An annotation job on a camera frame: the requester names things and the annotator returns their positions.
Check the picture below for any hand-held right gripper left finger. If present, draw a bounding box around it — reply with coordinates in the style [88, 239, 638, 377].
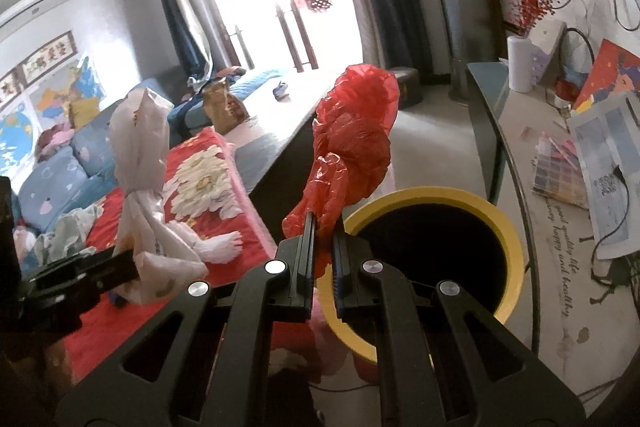
[57, 212, 317, 427]

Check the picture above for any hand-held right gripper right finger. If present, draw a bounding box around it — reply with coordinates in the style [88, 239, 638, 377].
[333, 218, 587, 427]

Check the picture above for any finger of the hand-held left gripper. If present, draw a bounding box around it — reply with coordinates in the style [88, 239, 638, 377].
[27, 251, 141, 303]

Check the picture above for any red plastic bag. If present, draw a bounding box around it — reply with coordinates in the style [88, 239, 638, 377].
[281, 63, 401, 278]

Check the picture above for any white plastic bag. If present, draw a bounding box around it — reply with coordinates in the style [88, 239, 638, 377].
[107, 88, 244, 307]

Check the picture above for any yellow round bin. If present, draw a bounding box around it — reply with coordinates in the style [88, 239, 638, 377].
[315, 188, 526, 364]

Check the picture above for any pale green cloth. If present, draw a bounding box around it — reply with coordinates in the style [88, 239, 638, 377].
[34, 204, 102, 269]

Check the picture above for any red floral blanket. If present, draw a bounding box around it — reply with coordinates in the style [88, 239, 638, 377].
[62, 127, 327, 383]

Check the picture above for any blue patterned sofa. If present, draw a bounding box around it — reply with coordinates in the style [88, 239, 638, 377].
[11, 77, 201, 263]

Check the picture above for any dark wooden table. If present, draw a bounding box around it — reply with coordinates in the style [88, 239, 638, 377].
[220, 67, 351, 208]

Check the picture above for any pink pillow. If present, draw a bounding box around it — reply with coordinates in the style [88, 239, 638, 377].
[34, 127, 76, 158]

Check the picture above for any yellow cushion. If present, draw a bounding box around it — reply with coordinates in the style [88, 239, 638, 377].
[69, 97, 102, 128]

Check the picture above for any brown paper bag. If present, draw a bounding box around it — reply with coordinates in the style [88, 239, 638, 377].
[202, 79, 251, 136]

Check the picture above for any blue cushion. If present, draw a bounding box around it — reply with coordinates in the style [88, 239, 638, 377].
[227, 69, 284, 100]

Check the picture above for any dark storage stool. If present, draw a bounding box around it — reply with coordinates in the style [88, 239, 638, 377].
[387, 67, 422, 110]

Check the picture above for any grey marble cabinet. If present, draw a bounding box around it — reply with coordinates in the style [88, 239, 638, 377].
[465, 62, 640, 408]

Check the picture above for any framed embroidery picture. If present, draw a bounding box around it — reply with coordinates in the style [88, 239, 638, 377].
[19, 30, 77, 84]

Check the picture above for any clear plastic packet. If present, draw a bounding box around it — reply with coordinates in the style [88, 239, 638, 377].
[531, 132, 591, 210]

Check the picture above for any grey tower air conditioner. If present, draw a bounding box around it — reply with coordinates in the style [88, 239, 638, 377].
[415, 0, 472, 104]

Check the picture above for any blue curtain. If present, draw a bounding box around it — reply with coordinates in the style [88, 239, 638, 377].
[150, 0, 217, 78]

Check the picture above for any white ribbed vase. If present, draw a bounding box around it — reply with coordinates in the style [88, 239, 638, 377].
[507, 34, 539, 94]

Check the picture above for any red cloth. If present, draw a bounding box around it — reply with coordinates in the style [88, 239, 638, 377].
[554, 77, 581, 102]

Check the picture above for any white printed paper bag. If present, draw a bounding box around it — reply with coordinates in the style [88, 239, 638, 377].
[567, 91, 640, 261]

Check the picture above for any white card box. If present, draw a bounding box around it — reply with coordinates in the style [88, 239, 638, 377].
[529, 19, 569, 86]

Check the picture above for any red picture book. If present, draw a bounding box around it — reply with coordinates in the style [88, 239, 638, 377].
[571, 39, 640, 111]

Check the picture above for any wall map poster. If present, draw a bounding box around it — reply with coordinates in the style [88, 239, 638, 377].
[0, 54, 108, 168]

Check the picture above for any black cable with plug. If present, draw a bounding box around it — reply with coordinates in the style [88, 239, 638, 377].
[590, 164, 632, 280]

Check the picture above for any black ring stand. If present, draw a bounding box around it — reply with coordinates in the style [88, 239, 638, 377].
[559, 27, 597, 78]

